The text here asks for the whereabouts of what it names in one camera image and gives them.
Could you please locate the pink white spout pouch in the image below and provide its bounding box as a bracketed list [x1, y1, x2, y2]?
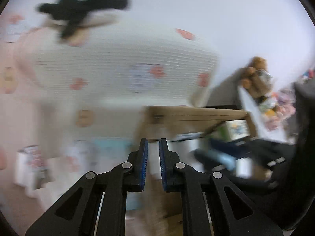
[13, 145, 50, 198]

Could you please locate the green white small box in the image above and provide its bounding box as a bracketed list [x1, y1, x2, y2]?
[218, 120, 250, 142]

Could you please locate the blue white wipes pack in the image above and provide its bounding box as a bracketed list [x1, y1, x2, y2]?
[92, 137, 132, 161]

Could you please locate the brown teddy bear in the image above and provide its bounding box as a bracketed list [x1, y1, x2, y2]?
[241, 56, 273, 99]

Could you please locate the pink cream cartoon blanket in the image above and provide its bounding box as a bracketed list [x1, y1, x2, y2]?
[1, 18, 219, 234]

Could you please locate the brown cardboard box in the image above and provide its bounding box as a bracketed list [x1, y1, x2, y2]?
[134, 106, 257, 141]

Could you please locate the black white orca plush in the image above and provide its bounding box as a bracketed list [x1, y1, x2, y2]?
[36, 0, 129, 40]

